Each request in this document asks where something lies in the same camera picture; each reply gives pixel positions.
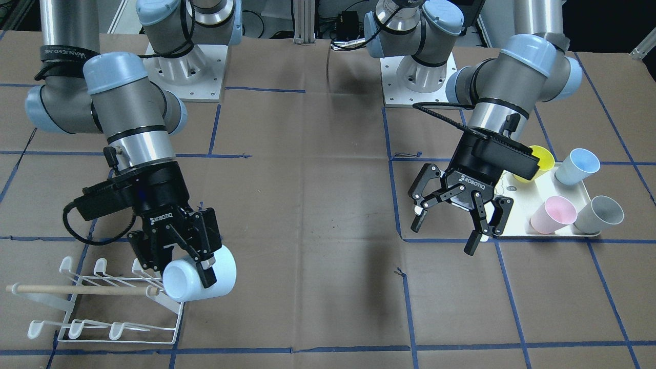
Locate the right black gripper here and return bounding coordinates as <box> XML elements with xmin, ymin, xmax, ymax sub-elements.
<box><xmin>128</xmin><ymin>161</ymin><xmax>222</xmax><ymax>288</ymax></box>

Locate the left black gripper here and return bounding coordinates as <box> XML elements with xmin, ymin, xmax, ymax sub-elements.
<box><xmin>407</xmin><ymin>149</ymin><xmax>514</xmax><ymax>255</ymax></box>

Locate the light blue plastic cup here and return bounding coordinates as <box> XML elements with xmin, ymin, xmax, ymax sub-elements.
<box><xmin>162</xmin><ymin>244</ymin><xmax>237</xmax><ymax>301</ymax></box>

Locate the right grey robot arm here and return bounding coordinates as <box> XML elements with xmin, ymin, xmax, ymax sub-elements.
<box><xmin>25</xmin><ymin>1</ymin><xmax>222</xmax><ymax>288</ymax></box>

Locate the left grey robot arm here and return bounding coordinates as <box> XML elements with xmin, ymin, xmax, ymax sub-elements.
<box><xmin>363</xmin><ymin>1</ymin><xmax>583</xmax><ymax>255</ymax></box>

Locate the pink plastic cup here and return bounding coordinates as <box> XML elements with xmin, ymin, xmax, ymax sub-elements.
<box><xmin>529</xmin><ymin>196</ymin><xmax>577</xmax><ymax>234</ymax></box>

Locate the yellow plastic cup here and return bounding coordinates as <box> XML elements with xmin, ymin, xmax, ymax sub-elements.
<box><xmin>513</xmin><ymin>145</ymin><xmax>555</xmax><ymax>183</ymax></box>

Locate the grey plastic cup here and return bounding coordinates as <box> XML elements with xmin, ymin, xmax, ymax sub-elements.
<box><xmin>574</xmin><ymin>195</ymin><xmax>625</xmax><ymax>234</ymax></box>

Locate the cream plastic tray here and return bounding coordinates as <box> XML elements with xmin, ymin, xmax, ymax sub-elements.
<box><xmin>495</xmin><ymin>172</ymin><xmax>601</xmax><ymax>237</ymax></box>

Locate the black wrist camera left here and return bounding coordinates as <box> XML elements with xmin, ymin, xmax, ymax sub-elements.
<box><xmin>473</xmin><ymin>135</ymin><xmax>539</xmax><ymax>180</ymax></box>

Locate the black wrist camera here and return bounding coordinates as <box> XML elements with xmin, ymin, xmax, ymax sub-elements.
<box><xmin>473</xmin><ymin>135</ymin><xmax>539</xmax><ymax>180</ymax></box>
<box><xmin>73</xmin><ymin>180</ymin><xmax>133</xmax><ymax>220</ymax></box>

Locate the white wire cup rack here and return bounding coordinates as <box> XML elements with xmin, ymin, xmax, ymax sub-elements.
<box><xmin>6</xmin><ymin>257</ymin><xmax>183</xmax><ymax>345</ymax></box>

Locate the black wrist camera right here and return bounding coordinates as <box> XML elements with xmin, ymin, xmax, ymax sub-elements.
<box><xmin>73</xmin><ymin>180</ymin><xmax>133</xmax><ymax>220</ymax></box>

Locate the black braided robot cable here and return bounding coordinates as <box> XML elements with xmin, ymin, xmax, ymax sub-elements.
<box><xmin>63</xmin><ymin>202</ymin><xmax>139</xmax><ymax>247</ymax></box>

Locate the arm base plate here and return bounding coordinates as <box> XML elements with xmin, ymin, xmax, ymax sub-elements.
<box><xmin>380</xmin><ymin>54</ymin><xmax>457</xmax><ymax>108</ymax></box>
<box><xmin>143</xmin><ymin>45</ymin><xmax>228</xmax><ymax>103</ymax></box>

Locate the aluminium frame post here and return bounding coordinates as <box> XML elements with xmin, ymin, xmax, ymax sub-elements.
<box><xmin>291</xmin><ymin>0</ymin><xmax>316</xmax><ymax>45</ymax></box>

